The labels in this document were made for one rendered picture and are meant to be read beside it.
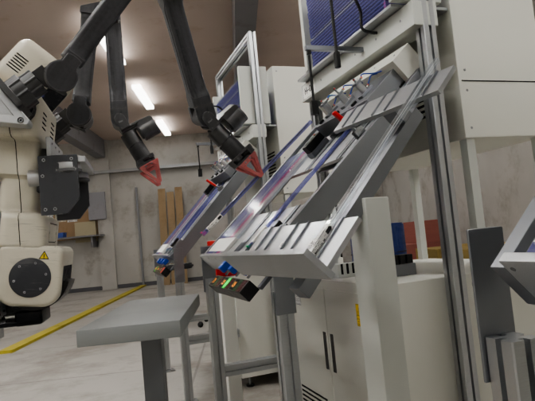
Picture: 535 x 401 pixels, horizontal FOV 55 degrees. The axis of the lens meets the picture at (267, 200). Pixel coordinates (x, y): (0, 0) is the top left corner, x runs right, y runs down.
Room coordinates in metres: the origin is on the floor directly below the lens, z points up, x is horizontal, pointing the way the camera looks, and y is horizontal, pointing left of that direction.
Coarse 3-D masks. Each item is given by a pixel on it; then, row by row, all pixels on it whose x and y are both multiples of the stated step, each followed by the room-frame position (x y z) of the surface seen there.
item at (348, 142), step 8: (312, 136) 2.03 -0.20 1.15; (328, 136) 1.78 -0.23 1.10; (352, 136) 1.50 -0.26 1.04; (328, 144) 1.68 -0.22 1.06; (344, 144) 1.51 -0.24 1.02; (352, 144) 1.43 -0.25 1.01; (320, 152) 1.68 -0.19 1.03; (336, 152) 1.51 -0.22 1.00; (344, 152) 1.43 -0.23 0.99; (312, 160) 1.70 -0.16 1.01; (328, 160) 1.52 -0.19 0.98; (336, 160) 1.46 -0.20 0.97; (304, 168) 1.70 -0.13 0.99; (312, 168) 1.61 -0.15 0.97; (320, 168) 1.57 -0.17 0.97; (328, 168) 1.64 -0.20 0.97; (296, 176) 1.74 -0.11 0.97
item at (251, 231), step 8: (288, 208) 1.46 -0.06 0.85; (296, 208) 1.38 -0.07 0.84; (264, 216) 1.63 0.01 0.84; (280, 216) 1.46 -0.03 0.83; (288, 216) 1.39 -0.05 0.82; (256, 224) 1.63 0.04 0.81; (264, 224) 1.55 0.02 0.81; (248, 232) 1.64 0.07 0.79; (256, 232) 1.55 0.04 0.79; (240, 240) 1.64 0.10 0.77; (248, 240) 1.56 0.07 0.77; (232, 248) 1.65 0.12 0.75; (240, 248) 1.55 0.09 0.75; (248, 248) 1.45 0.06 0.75
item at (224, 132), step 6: (222, 120) 1.53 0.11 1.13; (222, 126) 1.53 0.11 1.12; (228, 126) 1.54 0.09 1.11; (210, 132) 1.52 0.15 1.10; (216, 132) 1.52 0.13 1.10; (222, 132) 1.52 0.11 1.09; (228, 132) 1.54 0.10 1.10; (210, 138) 1.54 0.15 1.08; (216, 138) 1.53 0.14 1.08; (222, 138) 1.53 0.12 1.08; (216, 144) 1.55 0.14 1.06; (222, 144) 1.54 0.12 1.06
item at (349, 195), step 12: (432, 60) 1.01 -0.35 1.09; (432, 72) 1.00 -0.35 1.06; (420, 84) 0.98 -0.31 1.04; (408, 96) 0.98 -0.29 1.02; (408, 108) 0.96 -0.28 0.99; (396, 120) 0.95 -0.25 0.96; (384, 144) 0.93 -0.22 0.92; (372, 156) 0.92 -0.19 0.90; (360, 180) 0.90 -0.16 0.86; (348, 192) 0.90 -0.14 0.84; (336, 216) 0.88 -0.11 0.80
